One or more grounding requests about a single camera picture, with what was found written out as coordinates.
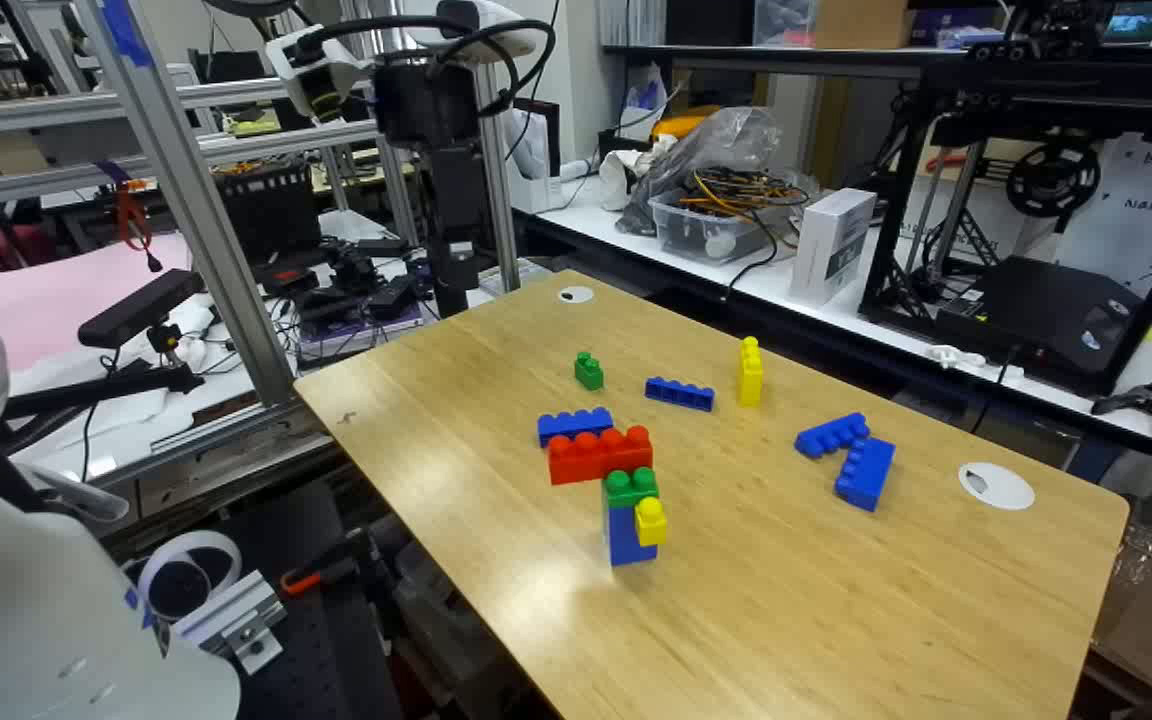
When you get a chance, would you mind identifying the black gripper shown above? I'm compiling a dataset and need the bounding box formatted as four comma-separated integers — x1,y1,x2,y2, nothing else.
370,58,494,317

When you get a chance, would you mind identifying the clear plastic storage bin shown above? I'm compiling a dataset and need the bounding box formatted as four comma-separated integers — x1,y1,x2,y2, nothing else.
644,185,776,267

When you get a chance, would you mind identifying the blue tape strip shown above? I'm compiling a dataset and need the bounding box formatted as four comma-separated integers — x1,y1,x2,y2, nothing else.
99,0,156,71

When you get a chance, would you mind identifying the white cardboard box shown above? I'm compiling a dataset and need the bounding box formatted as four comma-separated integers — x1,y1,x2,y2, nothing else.
787,185,878,308

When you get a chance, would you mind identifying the green Lego brick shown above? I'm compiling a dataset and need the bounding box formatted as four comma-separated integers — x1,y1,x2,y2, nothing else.
600,463,664,512
573,347,606,397

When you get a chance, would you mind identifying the slanted aluminium frame post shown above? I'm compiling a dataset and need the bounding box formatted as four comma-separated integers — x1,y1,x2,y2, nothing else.
62,0,303,412

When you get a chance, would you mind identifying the aluminium frame rail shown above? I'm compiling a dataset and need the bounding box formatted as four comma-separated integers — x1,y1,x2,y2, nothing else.
0,71,381,143
0,115,388,215

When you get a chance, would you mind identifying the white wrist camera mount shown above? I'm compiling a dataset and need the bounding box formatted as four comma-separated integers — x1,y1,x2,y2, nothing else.
263,20,382,129

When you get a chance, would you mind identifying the black frame 3D printer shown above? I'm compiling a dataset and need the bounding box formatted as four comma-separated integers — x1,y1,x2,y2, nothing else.
855,47,1152,398

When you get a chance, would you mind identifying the wide blue Lego brick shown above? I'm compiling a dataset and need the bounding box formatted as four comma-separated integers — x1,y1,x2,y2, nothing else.
530,403,616,450
831,433,901,514

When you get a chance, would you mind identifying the whiteboard with writing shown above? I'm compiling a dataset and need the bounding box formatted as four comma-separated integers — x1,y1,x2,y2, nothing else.
1053,129,1152,330

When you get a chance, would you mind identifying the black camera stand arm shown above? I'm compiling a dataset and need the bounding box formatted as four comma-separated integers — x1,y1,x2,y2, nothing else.
0,355,207,437

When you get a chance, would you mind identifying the aluminium bracket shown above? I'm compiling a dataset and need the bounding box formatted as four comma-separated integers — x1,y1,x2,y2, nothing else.
197,566,293,681

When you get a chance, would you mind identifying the black filament spool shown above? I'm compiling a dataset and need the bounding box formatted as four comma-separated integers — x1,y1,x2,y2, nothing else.
1002,136,1102,221

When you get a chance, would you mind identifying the red Lego brick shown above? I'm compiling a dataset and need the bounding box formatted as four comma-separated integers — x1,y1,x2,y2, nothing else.
542,425,656,487

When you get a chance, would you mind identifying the black vented electronics box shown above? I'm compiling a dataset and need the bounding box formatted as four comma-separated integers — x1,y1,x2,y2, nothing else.
217,163,329,272

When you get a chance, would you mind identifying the dark upper shelf board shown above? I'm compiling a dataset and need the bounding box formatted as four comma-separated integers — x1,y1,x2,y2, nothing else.
595,34,1152,79

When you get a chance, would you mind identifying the black stereo camera bar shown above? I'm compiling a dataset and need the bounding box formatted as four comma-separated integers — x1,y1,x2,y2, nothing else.
77,264,207,353

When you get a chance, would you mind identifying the pink board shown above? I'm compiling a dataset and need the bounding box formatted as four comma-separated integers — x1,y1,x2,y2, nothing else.
0,226,197,380

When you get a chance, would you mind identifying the white tape roll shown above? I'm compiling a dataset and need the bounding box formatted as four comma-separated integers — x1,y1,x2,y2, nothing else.
132,529,247,632

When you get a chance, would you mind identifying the orange cable bundle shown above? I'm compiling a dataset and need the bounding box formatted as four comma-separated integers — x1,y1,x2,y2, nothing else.
666,163,807,225

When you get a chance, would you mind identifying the narrow blue Lego brick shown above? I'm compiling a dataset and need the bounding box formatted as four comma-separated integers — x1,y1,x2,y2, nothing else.
790,408,876,463
639,373,718,414

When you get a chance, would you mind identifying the box of cables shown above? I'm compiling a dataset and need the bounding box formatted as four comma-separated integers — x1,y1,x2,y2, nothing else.
619,104,800,225

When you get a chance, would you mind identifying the tall yellow Lego brick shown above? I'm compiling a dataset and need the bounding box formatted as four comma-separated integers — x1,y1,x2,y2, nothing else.
732,330,768,412

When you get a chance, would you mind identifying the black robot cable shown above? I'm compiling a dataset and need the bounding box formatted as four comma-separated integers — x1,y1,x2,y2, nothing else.
434,14,558,119

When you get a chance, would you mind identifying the small yellow Lego brick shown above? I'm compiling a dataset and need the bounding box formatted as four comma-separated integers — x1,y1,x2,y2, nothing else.
630,491,672,547

